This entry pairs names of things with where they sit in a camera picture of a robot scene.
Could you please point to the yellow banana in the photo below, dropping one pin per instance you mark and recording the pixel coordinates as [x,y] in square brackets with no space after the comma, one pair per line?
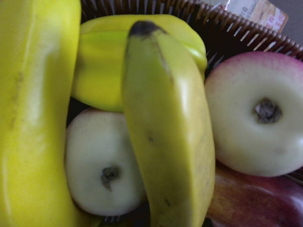
[38,48]
[169,125]

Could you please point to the dark red mango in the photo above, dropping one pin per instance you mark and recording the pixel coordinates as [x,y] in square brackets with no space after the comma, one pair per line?
[241,200]

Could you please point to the pink white apple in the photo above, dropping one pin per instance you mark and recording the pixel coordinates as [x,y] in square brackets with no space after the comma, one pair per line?
[256,107]

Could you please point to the yellow green star fruit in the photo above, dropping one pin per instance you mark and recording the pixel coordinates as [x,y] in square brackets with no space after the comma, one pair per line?
[101,53]

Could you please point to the paper basket tag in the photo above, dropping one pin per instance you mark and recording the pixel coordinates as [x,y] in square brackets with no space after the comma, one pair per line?
[262,12]

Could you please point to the brown wicker basket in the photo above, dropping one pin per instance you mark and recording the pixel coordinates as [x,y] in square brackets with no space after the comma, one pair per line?
[224,34]

